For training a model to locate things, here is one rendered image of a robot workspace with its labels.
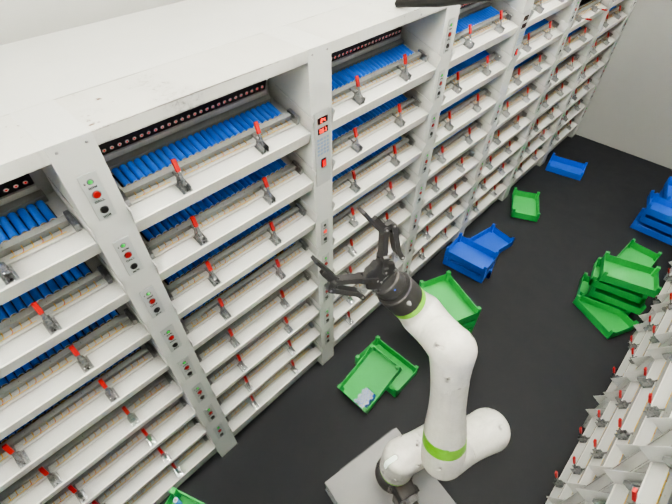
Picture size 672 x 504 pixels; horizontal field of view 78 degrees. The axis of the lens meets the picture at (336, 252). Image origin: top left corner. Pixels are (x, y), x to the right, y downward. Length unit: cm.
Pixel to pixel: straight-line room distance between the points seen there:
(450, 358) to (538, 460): 161
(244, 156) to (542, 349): 215
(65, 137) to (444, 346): 89
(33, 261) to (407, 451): 129
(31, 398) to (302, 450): 132
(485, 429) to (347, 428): 113
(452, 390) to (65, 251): 94
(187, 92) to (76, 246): 44
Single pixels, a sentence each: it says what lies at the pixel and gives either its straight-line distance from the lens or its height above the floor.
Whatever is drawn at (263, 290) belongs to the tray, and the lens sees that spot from 165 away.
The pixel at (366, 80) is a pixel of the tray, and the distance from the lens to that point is 163.
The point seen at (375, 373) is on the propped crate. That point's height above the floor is 7.
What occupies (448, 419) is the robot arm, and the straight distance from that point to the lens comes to 112.
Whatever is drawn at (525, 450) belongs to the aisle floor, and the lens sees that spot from 250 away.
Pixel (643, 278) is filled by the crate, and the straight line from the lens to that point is 319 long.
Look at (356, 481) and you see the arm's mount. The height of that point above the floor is 38.
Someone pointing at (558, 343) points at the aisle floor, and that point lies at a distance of 291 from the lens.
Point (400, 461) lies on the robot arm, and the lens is 166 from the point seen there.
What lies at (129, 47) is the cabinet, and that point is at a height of 176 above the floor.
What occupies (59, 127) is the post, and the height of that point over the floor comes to 176.
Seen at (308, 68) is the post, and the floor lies 171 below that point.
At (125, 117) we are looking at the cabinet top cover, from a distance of 104.
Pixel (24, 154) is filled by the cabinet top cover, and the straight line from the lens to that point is 101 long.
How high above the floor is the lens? 220
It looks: 46 degrees down
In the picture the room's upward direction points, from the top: straight up
